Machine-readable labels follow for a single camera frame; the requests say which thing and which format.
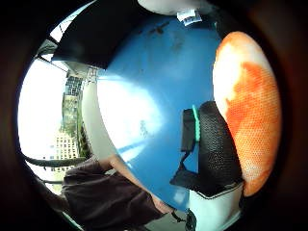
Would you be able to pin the the person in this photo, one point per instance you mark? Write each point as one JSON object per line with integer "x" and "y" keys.
{"x": 106, "y": 199}

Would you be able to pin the white plush item with label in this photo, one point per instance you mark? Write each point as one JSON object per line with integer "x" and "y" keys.
{"x": 174, "y": 7}

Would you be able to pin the high-rise building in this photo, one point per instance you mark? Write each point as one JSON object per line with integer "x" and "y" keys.
{"x": 69, "y": 128}

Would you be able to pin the dark metal railing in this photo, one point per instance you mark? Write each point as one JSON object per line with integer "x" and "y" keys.
{"x": 54, "y": 161}

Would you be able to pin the black fabric object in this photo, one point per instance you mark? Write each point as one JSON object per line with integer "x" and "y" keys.
{"x": 93, "y": 35}

